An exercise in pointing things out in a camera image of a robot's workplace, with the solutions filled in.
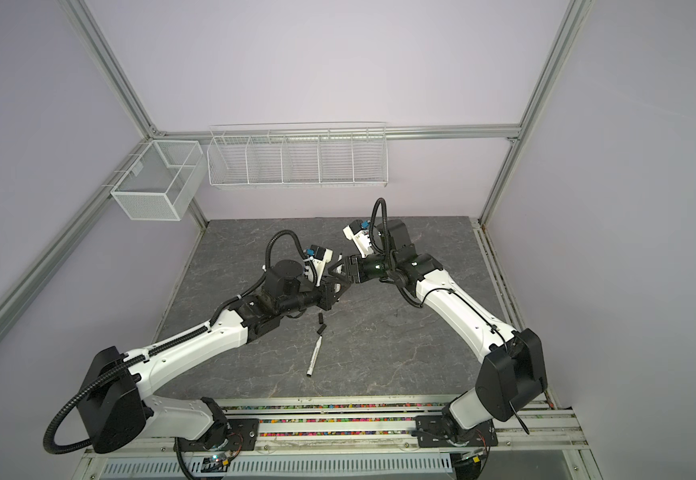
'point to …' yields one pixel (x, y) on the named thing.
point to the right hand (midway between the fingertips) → (335, 271)
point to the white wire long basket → (299, 154)
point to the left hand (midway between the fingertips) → (348, 287)
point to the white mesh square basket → (163, 182)
